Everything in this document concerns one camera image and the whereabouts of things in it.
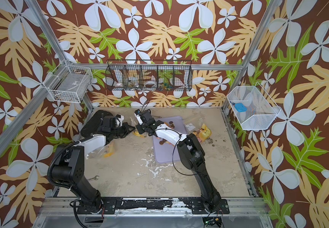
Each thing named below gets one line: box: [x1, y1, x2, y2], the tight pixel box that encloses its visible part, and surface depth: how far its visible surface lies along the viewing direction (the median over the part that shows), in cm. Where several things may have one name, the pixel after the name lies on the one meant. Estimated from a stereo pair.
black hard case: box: [80, 109, 114, 138], surface depth 101 cm
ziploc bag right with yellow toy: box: [183, 117, 213, 143], surface depth 103 cm
